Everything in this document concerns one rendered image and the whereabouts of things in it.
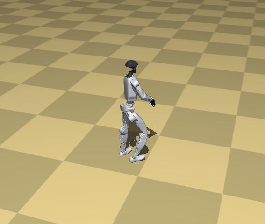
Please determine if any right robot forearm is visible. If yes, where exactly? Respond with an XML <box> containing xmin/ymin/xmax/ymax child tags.
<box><xmin>144</xmin><ymin>94</ymin><xmax>154</xmax><ymax>102</ymax></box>

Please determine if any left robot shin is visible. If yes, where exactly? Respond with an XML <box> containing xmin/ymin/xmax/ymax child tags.
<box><xmin>119</xmin><ymin>127</ymin><xmax>128</xmax><ymax>152</ymax></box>

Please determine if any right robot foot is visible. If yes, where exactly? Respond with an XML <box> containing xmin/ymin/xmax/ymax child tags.
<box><xmin>129</xmin><ymin>154</ymin><xmax>145</xmax><ymax>162</ymax></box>

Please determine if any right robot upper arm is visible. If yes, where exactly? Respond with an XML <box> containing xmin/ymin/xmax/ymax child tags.
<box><xmin>130</xmin><ymin>79</ymin><xmax>146</xmax><ymax>100</ymax></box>

